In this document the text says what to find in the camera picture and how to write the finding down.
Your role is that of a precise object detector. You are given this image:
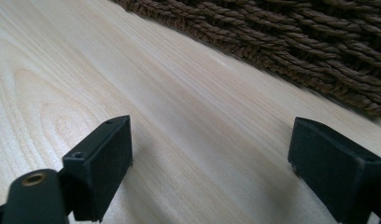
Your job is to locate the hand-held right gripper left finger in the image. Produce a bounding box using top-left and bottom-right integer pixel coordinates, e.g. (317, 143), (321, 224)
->
(62, 114), (134, 223)

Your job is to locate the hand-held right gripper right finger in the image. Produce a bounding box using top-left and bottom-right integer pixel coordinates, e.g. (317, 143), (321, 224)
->
(287, 116), (381, 224)

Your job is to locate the brown woven basket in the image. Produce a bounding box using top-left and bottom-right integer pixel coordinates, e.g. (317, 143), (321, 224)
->
(110, 0), (381, 121)

